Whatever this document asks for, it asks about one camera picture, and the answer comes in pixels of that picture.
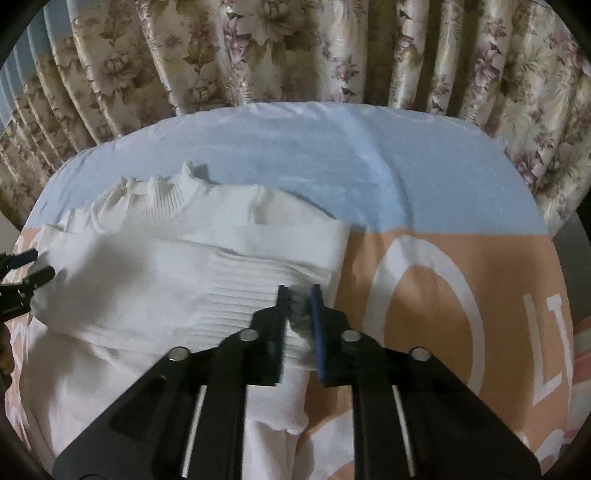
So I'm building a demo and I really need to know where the blue floral curtain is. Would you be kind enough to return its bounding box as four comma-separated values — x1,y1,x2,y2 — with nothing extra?
0,0,591,232

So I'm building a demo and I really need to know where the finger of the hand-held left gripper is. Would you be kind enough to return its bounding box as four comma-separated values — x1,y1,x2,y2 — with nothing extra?
9,266,56,296
0,248,39,274

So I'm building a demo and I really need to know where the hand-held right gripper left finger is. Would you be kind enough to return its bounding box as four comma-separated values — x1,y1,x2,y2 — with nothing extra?
52,285,289,480

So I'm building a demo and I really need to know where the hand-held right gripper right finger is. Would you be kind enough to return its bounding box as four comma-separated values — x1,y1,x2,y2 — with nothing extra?
310,285,541,480

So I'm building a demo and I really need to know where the white knit sweater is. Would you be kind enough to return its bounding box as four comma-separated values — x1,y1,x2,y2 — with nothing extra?
18,161,349,480

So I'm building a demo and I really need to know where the orange and blue printed bedsheet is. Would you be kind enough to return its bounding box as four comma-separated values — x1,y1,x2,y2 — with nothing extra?
9,102,578,480

